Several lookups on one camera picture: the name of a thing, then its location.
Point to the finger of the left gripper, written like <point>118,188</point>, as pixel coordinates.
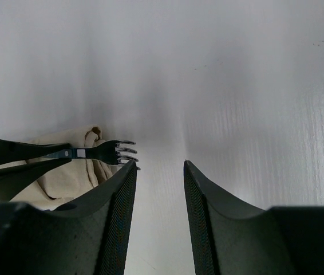
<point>11,151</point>
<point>14,179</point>

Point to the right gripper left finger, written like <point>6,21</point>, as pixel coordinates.
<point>88,235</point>

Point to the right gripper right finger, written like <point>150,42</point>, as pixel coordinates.
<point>231,236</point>

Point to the beige cloth napkin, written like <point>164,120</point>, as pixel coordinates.
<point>68,182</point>

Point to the silver fork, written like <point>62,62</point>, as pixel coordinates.
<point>110,152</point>

